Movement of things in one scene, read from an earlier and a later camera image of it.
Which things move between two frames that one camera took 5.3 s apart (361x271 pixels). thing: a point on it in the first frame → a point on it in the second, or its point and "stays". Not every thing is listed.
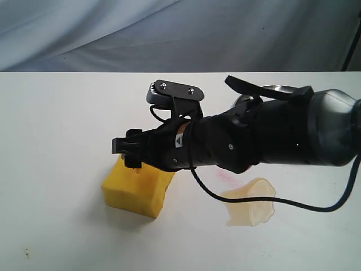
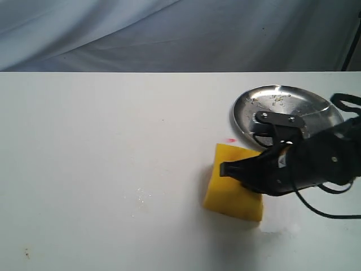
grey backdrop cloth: [178, 35] stays
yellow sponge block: [141, 190] → [230, 195]
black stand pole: [352, 49] stays
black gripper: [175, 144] → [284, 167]
